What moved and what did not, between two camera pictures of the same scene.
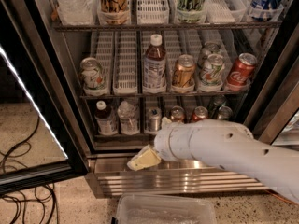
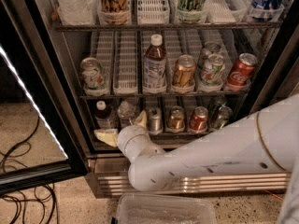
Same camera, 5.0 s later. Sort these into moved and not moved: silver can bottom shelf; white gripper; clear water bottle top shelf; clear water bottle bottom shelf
Moved: white gripper
Not moved: silver can bottom shelf; clear water bottle bottom shelf; clear water bottle top shelf
